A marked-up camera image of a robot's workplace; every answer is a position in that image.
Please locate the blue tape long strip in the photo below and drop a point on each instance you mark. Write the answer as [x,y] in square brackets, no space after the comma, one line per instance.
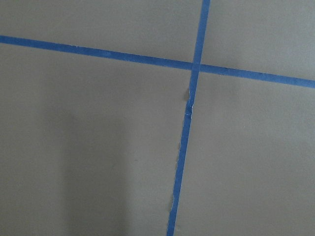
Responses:
[195,69]

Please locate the blue tape cross strip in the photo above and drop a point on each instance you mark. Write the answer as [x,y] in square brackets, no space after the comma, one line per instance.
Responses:
[100,53]

